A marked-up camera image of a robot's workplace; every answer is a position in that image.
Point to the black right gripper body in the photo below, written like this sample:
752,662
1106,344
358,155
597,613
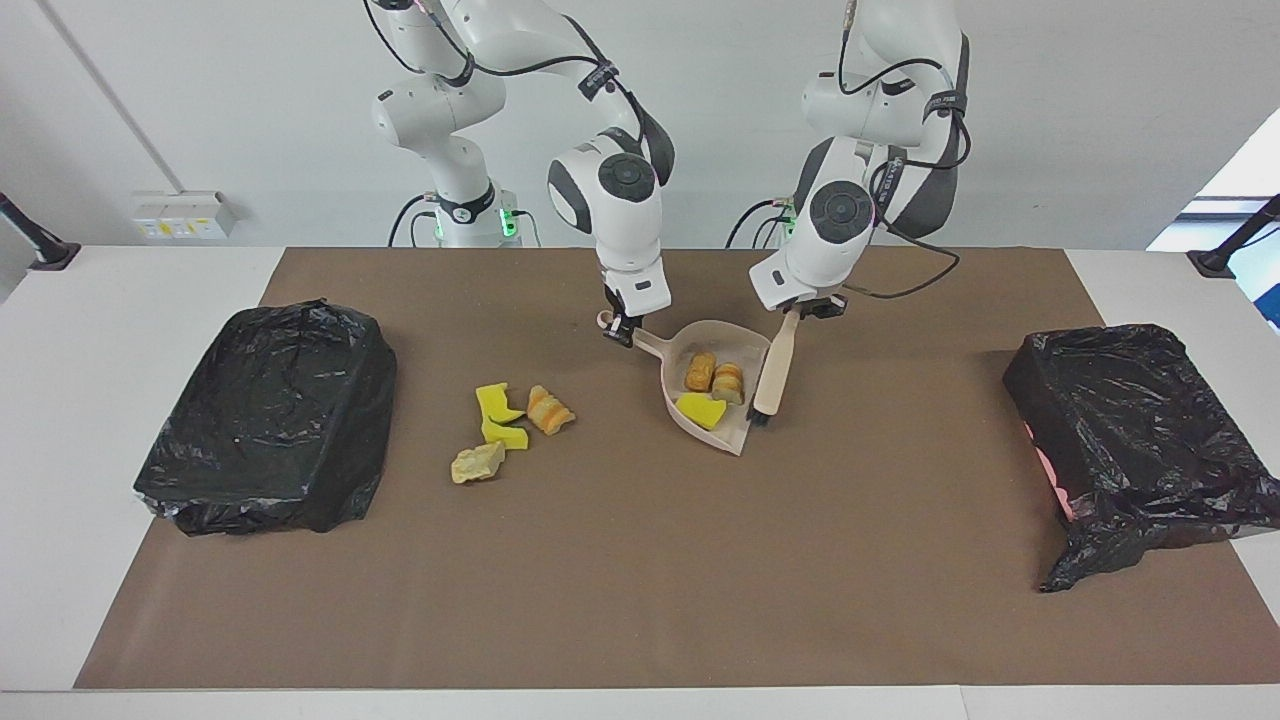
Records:
620,310

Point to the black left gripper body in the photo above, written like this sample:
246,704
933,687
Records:
825,305

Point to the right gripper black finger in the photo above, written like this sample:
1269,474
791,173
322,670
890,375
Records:
620,335

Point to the beige hand brush black bristles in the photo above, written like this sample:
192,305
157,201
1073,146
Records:
775,370

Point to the brown bread roll piece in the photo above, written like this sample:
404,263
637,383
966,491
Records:
700,372

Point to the orange striped croissant piece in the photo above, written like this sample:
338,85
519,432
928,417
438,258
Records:
549,411

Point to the yellow sponge wedge piece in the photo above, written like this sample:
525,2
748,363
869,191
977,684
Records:
700,411

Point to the orange striped bread piece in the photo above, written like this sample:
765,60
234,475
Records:
728,384

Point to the curved yellow sponge piece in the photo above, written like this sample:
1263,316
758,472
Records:
492,402

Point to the beige plastic dustpan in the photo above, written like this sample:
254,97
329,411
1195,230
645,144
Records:
735,428

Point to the yellow green sponge block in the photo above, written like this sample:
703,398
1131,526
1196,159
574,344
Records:
508,436

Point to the pale paper piece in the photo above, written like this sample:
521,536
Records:
476,464

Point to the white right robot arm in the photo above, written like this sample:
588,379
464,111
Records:
625,225

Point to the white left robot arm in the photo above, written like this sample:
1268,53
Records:
870,100

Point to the black bag lined pink bin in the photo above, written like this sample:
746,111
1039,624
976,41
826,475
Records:
1130,430

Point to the brown paper table mat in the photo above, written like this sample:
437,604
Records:
640,640

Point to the bright window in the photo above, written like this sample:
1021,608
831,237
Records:
1255,165

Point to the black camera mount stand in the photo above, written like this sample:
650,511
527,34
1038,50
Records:
50,252
1215,262

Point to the white wall socket box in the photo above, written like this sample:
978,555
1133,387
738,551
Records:
180,215

